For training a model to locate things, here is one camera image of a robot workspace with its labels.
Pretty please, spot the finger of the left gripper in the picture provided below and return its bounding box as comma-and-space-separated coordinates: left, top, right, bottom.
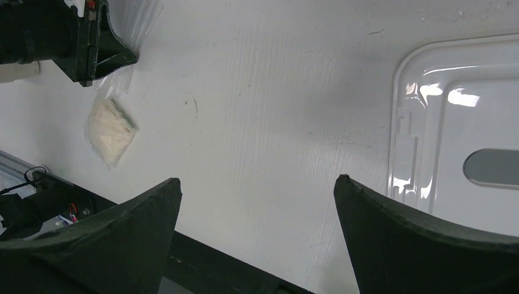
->
95, 4, 138, 80

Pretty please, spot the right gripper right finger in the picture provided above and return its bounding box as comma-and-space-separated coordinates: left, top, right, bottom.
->
334, 175, 518, 293

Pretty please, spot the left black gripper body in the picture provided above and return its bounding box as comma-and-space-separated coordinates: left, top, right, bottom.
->
1, 1, 102, 87

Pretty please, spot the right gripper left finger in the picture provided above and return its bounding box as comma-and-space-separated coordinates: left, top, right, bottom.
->
1, 178, 182, 293

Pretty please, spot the bag of white powder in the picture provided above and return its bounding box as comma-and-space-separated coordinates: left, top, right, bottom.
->
85, 1, 163, 169

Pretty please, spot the white bin lid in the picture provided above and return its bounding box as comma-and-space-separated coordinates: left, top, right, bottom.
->
386, 34, 518, 236

